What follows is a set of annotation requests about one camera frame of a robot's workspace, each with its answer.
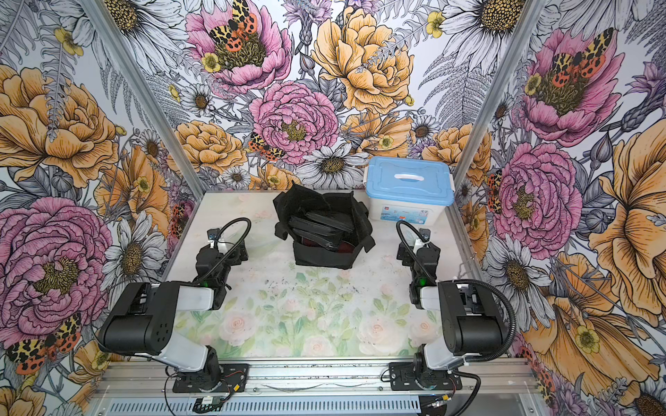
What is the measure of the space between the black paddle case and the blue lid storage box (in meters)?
0.21

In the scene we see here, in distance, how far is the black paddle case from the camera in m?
0.84

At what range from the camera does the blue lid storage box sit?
1001 millimetres
